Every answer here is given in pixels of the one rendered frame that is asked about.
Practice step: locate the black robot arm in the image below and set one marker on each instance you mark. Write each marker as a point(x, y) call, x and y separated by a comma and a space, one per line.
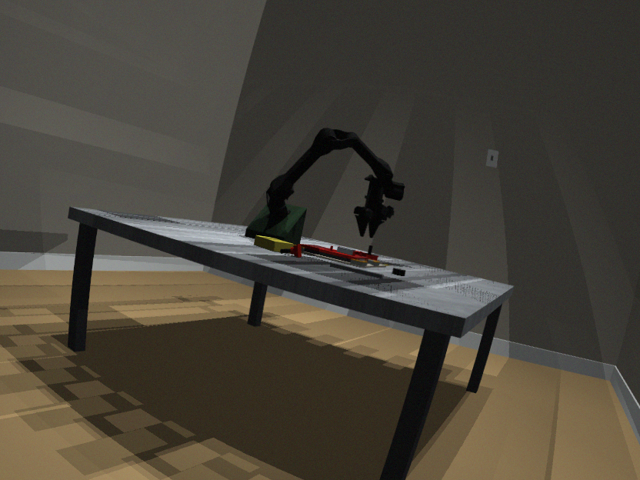
point(326, 141)

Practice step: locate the yellow flat rectangular block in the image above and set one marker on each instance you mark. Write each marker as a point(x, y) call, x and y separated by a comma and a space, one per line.
point(271, 244)

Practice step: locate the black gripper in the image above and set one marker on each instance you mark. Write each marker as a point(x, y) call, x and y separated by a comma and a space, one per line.
point(368, 216)

